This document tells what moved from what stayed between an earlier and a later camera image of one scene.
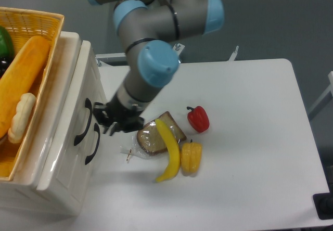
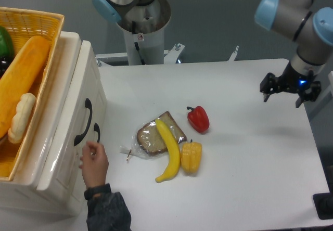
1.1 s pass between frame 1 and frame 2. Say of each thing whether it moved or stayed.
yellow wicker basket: stayed
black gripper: moved
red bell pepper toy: stayed
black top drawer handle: stayed
